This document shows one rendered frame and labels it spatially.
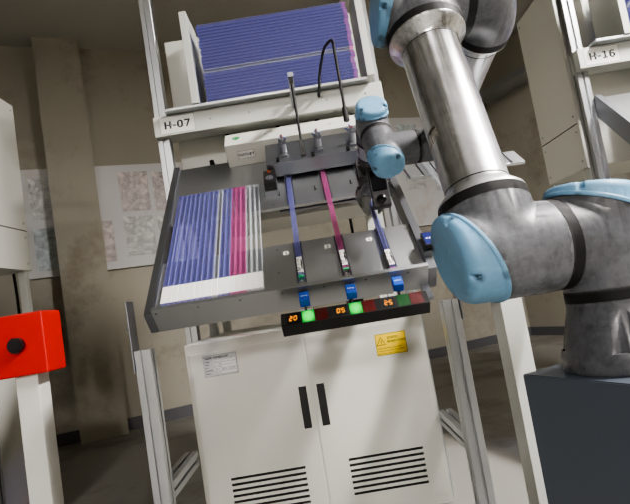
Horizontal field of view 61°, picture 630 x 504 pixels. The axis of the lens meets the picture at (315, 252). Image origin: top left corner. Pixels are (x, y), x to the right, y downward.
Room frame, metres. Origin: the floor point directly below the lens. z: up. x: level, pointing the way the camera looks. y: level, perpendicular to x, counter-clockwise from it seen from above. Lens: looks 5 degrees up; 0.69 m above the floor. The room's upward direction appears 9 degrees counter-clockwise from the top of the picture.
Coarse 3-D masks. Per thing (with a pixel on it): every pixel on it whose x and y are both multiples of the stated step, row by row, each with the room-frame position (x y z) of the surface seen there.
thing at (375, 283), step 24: (288, 288) 1.25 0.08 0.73; (312, 288) 1.26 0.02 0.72; (336, 288) 1.27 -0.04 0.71; (360, 288) 1.28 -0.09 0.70; (384, 288) 1.29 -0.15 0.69; (408, 288) 1.30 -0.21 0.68; (168, 312) 1.26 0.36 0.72; (192, 312) 1.27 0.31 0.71; (216, 312) 1.28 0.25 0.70; (240, 312) 1.29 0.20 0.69; (264, 312) 1.29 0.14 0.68
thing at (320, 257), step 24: (312, 240) 1.41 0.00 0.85; (360, 240) 1.39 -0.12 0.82; (408, 240) 1.36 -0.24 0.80; (264, 264) 1.36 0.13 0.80; (288, 264) 1.35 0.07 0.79; (312, 264) 1.34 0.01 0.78; (336, 264) 1.33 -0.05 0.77; (360, 264) 1.32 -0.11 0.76; (384, 264) 1.31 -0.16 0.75; (408, 264) 1.30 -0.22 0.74; (264, 288) 1.29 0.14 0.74
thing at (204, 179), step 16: (192, 176) 1.74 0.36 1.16; (208, 176) 1.73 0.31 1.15; (224, 176) 1.72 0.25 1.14; (240, 176) 1.70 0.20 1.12; (256, 176) 1.69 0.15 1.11; (304, 176) 1.66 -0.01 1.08; (320, 176) 1.64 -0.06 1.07; (336, 176) 1.64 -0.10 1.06; (352, 176) 1.62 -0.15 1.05; (192, 192) 1.67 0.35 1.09; (304, 192) 1.59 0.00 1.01; (320, 192) 1.58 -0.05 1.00; (336, 192) 1.57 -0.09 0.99; (352, 192) 1.56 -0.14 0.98; (176, 208) 1.61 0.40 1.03; (272, 208) 1.55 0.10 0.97; (288, 208) 1.55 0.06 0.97; (304, 208) 1.60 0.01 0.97
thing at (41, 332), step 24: (48, 312) 1.42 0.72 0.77; (0, 336) 1.38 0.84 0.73; (24, 336) 1.38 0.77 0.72; (48, 336) 1.40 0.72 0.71; (0, 360) 1.38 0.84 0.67; (24, 360) 1.38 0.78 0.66; (48, 360) 1.39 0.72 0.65; (24, 384) 1.40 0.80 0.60; (48, 384) 1.45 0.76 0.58; (24, 408) 1.40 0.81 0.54; (48, 408) 1.43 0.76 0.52; (24, 432) 1.40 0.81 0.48; (48, 432) 1.42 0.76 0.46; (24, 456) 1.40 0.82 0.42; (48, 456) 1.41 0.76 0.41; (48, 480) 1.40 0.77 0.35
